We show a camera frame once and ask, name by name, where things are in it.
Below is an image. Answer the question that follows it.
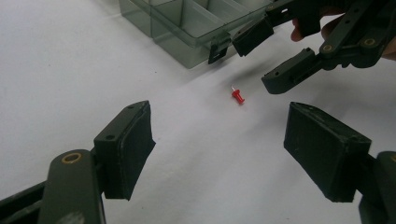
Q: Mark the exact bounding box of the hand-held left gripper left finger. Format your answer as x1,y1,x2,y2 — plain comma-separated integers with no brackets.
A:
92,100,157,201

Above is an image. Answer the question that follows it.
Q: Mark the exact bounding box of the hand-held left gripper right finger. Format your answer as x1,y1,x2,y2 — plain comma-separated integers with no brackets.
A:
283,101,373,203

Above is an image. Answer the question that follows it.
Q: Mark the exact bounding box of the red push pin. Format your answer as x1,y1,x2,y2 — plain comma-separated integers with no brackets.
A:
231,86,247,105

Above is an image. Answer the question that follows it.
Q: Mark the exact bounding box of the grey clear compartment box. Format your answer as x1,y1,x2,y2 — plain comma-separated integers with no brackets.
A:
118,0,276,70

